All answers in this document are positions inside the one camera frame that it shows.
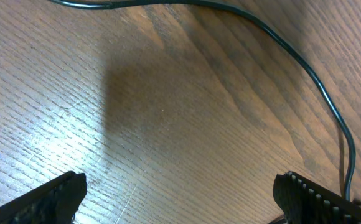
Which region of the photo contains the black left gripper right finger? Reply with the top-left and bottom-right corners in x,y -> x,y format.
273,171 -> 361,224

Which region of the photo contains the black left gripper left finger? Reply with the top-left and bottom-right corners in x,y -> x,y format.
0,171 -> 87,224

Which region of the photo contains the black USB cable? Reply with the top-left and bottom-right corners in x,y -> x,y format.
48,0 -> 361,210

